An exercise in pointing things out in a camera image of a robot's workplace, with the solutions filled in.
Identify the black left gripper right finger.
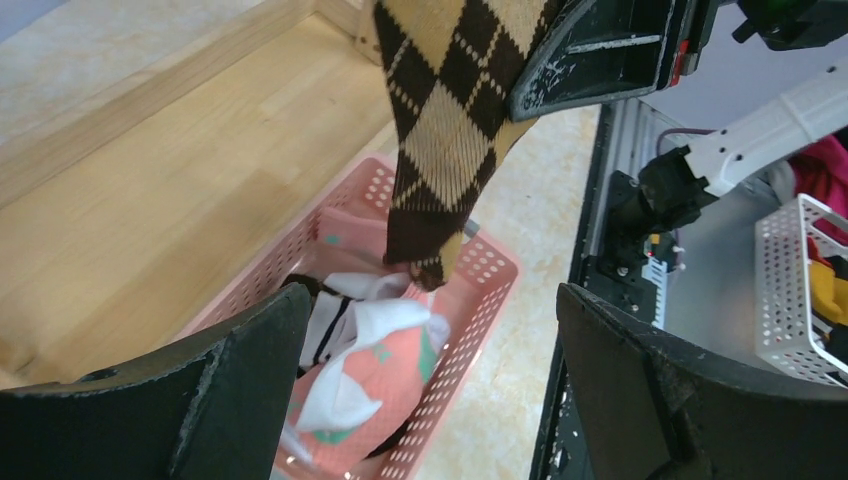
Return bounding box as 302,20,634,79
557,283,847,479

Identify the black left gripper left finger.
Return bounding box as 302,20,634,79
1,284,311,479

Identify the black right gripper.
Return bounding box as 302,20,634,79
508,0,723,122

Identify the white black striped sock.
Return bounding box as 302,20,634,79
284,271,453,465

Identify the pink plastic basket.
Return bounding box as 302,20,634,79
183,155,519,479

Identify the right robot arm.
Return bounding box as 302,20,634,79
508,1,847,251

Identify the wooden hanger rack stand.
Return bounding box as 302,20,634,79
1,1,393,387

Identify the white perforated storage basket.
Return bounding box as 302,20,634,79
754,194,847,388

